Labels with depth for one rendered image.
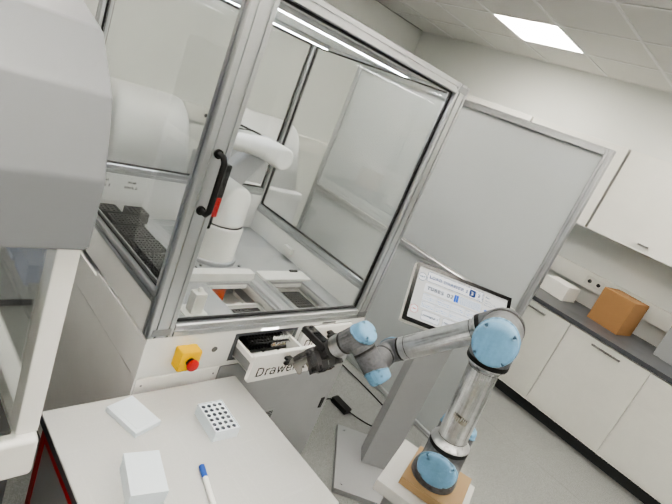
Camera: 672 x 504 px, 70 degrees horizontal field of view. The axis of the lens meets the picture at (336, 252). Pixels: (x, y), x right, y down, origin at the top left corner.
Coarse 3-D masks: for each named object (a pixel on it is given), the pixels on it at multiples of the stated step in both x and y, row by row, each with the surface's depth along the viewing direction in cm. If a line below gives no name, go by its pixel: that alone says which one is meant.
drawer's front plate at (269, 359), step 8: (264, 352) 163; (272, 352) 164; (280, 352) 166; (288, 352) 169; (296, 352) 172; (256, 360) 160; (264, 360) 162; (272, 360) 165; (280, 360) 168; (248, 368) 161; (256, 368) 162; (264, 368) 165; (288, 368) 174; (304, 368) 181; (248, 376) 161; (264, 376) 167; (272, 376) 170
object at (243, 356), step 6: (240, 342) 169; (288, 342) 187; (294, 342) 184; (240, 348) 168; (246, 348) 167; (282, 348) 187; (234, 354) 169; (240, 354) 167; (246, 354) 165; (252, 354) 176; (240, 360) 167; (246, 360) 165; (246, 366) 165
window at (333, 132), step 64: (320, 64) 137; (384, 64) 153; (256, 128) 133; (320, 128) 148; (384, 128) 168; (256, 192) 144; (320, 192) 162; (384, 192) 185; (256, 256) 157; (320, 256) 178
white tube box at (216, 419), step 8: (216, 400) 152; (200, 408) 146; (208, 408) 147; (216, 408) 149; (224, 408) 150; (200, 416) 146; (208, 416) 146; (216, 416) 146; (224, 416) 147; (232, 416) 148; (208, 424) 142; (216, 424) 143; (224, 424) 144; (232, 424) 146; (208, 432) 142; (216, 432) 139; (224, 432) 142; (232, 432) 144; (216, 440) 141
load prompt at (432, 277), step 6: (432, 276) 238; (438, 276) 239; (432, 282) 237; (438, 282) 238; (444, 282) 238; (450, 282) 239; (456, 282) 240; (450, 288) 238; (456, 288) 239; (462, 288) 239; (468, 288) 240; (462, 294) 238; (468, 294) 239; (474, 294) 240; (480, 294) 240; (480, 300) 239
